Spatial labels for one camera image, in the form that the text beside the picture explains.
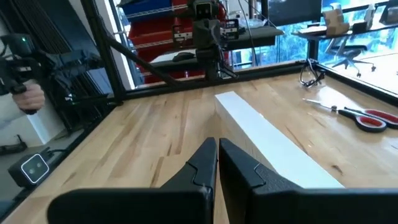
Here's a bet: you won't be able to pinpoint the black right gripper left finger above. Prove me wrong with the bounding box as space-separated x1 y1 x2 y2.
46 137 218 224

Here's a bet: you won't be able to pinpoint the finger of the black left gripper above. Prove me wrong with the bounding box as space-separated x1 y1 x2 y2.
208 49 223 81
196 49 210 81

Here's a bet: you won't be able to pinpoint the black depth camera box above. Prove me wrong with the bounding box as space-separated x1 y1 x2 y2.
8 151 51 190

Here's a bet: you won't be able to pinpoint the black desk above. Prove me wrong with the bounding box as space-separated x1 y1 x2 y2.
292 21 398 62

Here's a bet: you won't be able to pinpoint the red handled scissors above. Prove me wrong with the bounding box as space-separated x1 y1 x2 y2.
302 98 398 134

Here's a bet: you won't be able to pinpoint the black teleoperation handle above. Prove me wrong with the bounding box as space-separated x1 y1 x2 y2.
0 33 43 115

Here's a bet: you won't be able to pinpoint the blue storage bin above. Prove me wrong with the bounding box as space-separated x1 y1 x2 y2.
119 0 189 23

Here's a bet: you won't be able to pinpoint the person's hand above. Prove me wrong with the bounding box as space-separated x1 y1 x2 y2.
12 81 47 115

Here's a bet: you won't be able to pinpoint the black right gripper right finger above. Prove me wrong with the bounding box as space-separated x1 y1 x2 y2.
219 138 398 224

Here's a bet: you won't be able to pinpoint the black computer mouse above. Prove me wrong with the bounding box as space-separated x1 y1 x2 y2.
172 51 197 62

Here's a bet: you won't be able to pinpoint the grey desk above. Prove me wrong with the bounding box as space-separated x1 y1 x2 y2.
149 25 284 73

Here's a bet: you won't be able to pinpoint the brown cardboard box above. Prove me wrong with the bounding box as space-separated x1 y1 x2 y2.
322 2 351 37

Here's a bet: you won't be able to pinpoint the clear safety glasses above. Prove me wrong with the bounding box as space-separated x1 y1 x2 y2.
298 58 326 89

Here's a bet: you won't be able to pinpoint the white duct cover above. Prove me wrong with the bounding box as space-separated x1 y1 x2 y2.
214 91 345 189

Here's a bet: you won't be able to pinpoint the person's forearm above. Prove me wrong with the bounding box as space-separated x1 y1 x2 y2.
0 93 32 129

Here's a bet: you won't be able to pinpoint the black office chair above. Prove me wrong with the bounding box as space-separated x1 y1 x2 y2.
325 45 377 78

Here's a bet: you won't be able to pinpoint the black monitor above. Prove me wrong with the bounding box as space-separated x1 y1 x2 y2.
267 0 323 27

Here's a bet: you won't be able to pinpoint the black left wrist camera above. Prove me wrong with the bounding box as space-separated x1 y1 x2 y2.
193 0 219 19

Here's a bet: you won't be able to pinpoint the black ribbed panel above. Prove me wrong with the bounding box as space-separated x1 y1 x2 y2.
9 0 73 54

